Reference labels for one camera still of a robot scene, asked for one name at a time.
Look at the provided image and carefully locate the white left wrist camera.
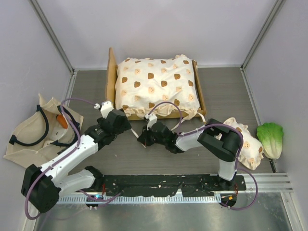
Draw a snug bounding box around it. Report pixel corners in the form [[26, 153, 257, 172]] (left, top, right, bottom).
[[94, 101, 114, 118]]

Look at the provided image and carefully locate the white slotted cable duct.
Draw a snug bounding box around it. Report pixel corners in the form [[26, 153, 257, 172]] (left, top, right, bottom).
[[57, 193, 221, 206]]

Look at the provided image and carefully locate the bear print white cushion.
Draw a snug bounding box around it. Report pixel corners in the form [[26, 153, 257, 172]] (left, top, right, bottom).
[[114, 54, 200, 121]]

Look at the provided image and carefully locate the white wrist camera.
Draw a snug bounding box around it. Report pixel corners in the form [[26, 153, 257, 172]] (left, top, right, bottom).
[[94, 101, 114, 118], [144, 113, 158, 130]]

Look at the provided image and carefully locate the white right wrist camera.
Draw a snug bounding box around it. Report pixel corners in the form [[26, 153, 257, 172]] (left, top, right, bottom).
[[144, 113, 158, 130]]

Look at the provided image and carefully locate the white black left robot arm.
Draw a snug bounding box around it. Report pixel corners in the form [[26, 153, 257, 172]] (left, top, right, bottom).
[[21, 109, 131, 219]]

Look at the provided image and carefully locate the small bear print pillow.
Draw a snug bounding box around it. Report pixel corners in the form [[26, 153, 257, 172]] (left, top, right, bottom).
[[224, 117, 264, 170]]

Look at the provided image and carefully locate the green toy cabbage leaf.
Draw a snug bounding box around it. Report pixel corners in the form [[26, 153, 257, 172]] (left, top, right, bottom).
[[257, 122, 284, 159]]

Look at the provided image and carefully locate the wooden pet bed frame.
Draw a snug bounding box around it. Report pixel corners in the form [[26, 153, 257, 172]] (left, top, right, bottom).
[[105, 47, 206, 117]]

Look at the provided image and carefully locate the orange toy carrot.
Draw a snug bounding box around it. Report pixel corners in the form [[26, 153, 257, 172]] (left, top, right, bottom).
[[56, 115, 68, 129]]

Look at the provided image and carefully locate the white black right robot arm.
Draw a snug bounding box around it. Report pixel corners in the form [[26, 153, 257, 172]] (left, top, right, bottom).
[[137, 119, 244, 190]]

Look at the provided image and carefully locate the beige canvas tote bag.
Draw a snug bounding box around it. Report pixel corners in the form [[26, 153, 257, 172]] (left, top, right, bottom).
[[4, 95, 77, 168]]

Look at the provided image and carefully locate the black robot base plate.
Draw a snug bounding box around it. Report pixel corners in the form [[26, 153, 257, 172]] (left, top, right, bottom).
[[103, 174, 246, 197]]

